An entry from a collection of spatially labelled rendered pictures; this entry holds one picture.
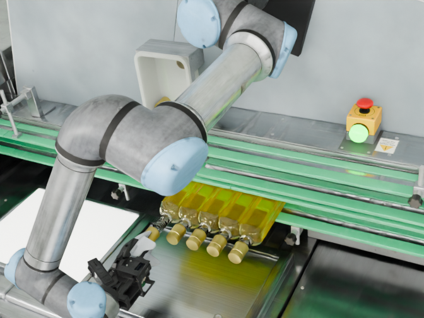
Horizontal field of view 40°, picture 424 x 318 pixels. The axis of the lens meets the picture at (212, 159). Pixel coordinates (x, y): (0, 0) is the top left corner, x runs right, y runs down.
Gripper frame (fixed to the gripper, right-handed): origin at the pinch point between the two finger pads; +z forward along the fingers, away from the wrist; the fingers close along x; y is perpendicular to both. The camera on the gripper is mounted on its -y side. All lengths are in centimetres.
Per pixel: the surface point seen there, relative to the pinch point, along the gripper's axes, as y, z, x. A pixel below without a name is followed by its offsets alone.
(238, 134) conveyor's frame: 12.6, 31.0, 14.6
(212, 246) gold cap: 17.6, 2.6, 1.3
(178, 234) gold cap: 7.1, 3.9, 0.9
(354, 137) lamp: 43, 33, 18
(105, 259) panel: -16.4, 0.1, -12.1
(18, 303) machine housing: -30.0, -20.7, -13.6
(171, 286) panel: 5.6, -1.3, -13.0
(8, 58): -84, 46, 19
